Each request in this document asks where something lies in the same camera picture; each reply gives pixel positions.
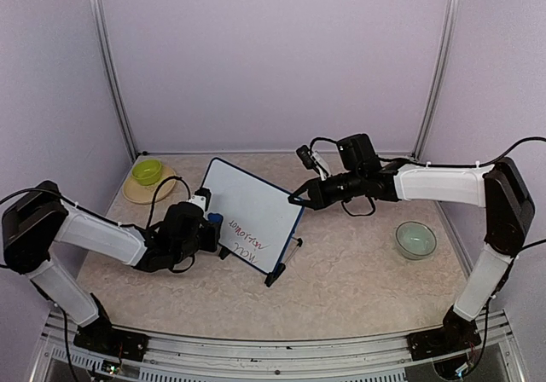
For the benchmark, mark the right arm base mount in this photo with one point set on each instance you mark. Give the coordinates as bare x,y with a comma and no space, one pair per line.
449,338

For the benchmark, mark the left aluminium frame post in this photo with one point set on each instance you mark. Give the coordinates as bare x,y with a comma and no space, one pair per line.
99,17

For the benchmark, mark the aluminium frame post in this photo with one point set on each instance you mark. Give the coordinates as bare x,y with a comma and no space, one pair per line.
99,17
441,63

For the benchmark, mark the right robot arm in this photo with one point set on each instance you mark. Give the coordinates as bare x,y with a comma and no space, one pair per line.
489,208

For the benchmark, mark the front aluminium rail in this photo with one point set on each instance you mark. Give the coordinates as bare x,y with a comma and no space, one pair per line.
168,356

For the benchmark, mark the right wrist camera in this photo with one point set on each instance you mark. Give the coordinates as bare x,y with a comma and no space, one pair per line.
312,160

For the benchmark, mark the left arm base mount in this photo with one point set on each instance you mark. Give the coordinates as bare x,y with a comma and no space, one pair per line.
103,338

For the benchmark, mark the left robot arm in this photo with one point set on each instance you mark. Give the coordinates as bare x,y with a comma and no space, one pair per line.
42,216

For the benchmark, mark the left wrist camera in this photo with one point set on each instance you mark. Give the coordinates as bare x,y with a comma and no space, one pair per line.
201,197

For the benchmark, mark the blue whiteboard eraser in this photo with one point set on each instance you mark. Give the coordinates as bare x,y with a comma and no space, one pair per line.
215,218

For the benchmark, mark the small blue-framed whiteboard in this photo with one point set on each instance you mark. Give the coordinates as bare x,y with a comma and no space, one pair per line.
258,219

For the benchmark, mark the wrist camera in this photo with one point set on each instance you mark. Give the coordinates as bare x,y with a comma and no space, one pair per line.
312,160
201,197

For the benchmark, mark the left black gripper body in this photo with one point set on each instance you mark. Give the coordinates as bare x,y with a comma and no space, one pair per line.
190,246

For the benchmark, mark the beige plate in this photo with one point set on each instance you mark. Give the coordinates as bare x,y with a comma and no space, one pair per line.
143,195

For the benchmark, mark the right aluminium frame post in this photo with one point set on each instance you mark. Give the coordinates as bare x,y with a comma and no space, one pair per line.
441,63

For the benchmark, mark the lime green bowl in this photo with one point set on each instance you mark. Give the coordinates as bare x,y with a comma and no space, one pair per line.
147,172

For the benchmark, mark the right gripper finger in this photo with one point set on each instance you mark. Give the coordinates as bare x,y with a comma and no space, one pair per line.
311,204
299,194

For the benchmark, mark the pale green glass bowl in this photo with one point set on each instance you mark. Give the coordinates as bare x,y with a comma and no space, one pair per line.
415,241

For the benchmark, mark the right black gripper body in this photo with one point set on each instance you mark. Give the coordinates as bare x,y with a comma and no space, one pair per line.
352,188

